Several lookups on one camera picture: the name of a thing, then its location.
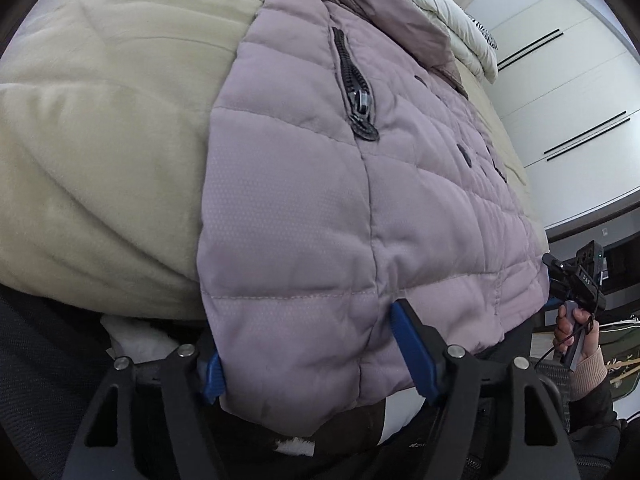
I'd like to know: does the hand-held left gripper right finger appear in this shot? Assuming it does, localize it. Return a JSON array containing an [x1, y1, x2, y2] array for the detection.
[[390, 299, 581, 480]]

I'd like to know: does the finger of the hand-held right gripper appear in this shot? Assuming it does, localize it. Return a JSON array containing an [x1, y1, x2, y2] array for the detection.
[[542, 254, 568, 307]]

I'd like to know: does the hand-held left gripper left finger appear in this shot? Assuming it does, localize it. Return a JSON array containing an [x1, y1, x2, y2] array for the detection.
[[62, 342, 227, 480]]

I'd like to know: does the mauve hooded puffer jacket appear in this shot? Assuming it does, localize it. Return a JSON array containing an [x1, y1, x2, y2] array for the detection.
[[195, 0, 551, 436]]

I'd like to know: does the person's right forearm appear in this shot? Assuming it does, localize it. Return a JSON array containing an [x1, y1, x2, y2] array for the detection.
[[567, 344, 623, 433]]

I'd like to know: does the person's right hand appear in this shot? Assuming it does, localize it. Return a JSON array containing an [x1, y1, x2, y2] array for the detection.
[[552, 304, 601, 363]]

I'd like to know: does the green printed bag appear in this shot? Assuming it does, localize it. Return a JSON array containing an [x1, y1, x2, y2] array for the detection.
[[597, 316, 640, 403]]

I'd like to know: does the white crumpled cloth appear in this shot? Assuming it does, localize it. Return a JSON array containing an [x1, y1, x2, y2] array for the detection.
[[99, 314, 181, 363]]

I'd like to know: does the white wardrobe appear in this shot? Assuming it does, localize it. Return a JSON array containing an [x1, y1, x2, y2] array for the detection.
[[460, 0, 640, 231]]

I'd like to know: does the zebra print pillow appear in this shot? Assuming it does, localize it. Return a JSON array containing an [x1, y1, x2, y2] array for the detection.
[[470, 19, 499, 51]]

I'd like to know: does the bed with beige blanket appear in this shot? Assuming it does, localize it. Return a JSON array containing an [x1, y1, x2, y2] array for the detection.
[[0, 0, 533, 321]]

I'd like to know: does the white folded duvet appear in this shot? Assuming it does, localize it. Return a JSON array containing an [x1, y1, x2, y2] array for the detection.
[[350, 0, 499, 84]]

